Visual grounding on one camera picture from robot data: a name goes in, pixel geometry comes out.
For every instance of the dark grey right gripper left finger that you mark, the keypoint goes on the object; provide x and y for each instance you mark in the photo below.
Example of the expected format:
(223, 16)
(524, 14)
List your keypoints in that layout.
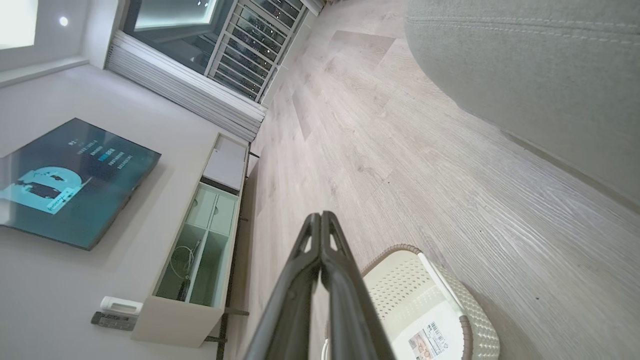
(295, 300)

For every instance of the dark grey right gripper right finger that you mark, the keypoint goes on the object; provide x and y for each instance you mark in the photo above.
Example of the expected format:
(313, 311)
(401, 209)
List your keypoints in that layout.
(350, 310)

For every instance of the white woven laundry basket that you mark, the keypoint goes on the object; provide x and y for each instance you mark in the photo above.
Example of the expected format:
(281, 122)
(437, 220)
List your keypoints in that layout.
(400, 290)

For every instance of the paper label on basket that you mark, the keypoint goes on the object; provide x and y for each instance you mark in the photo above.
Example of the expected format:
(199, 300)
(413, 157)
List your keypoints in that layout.
(429, 342)

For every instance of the beige green TV cabinet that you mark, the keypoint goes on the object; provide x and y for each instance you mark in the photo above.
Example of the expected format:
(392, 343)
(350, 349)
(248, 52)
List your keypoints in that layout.
(185, 320)

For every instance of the black device in cabinet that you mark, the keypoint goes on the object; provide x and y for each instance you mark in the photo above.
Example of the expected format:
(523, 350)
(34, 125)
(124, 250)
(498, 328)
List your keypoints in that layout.
(183, 289)

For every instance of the light grey curtain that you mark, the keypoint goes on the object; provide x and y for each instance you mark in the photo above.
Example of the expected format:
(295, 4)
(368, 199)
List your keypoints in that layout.
(190, 90)

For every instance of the white balcony railing window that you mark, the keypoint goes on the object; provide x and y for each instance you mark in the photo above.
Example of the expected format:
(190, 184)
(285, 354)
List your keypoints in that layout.
(255, 45)

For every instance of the grey fabric sofa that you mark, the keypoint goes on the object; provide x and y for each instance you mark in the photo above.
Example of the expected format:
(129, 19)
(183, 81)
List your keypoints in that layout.
(540, 75)

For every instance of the round ceiling spotlight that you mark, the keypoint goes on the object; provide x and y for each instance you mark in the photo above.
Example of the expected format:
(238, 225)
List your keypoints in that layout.
(63, 21)

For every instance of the white wall handset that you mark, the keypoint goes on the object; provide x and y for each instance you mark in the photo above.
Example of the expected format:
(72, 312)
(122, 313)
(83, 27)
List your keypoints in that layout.
(120, 305)

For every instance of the grey wall intercom panel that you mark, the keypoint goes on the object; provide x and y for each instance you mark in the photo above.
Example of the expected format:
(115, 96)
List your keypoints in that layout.
(112, 321)

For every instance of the wall-mounted flat TV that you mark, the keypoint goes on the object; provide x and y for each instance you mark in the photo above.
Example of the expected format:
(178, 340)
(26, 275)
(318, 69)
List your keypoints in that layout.
(70, 185)

